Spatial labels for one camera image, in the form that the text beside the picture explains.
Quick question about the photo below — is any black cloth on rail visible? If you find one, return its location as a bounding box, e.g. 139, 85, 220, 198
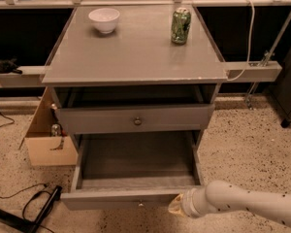
0, 59, 22, 74

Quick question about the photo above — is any bottle in cardboard box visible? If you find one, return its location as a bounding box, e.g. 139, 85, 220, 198
50, 123, 61, 137

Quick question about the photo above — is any grey drawer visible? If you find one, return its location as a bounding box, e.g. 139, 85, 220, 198
61, 130, 203, 210
56, 104, 214, 134

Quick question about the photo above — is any black floor cable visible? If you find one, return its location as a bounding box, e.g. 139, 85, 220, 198
0, 182, 50, 200

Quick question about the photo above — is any white cable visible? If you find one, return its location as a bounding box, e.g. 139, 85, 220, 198
226, 0, 256, 83

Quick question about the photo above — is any metal frame rail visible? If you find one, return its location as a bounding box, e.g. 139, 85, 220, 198
0, 61, 282, 88

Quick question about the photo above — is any dark grey cart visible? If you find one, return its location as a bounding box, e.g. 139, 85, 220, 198
270, 48, 291, 128

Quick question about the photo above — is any green soda can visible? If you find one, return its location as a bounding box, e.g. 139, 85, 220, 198
171, 7, 191, 45

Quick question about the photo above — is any open cardboard box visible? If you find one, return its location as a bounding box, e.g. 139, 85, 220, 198
24, 88, 78, 166

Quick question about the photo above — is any white ceramic bowl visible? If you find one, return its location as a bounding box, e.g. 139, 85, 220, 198
88, 8, 120, 34

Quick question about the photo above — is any black stand base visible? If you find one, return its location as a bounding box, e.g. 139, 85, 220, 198
0, 183, 62, 233

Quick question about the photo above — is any grey top drawer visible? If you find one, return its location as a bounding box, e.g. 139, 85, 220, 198
56, 104, 214, 134

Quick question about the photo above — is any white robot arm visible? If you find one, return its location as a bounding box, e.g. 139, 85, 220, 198
168, 181, 291, 228

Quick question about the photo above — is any grey drawer cabinet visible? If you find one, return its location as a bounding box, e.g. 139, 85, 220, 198
42, 4, 229, 148

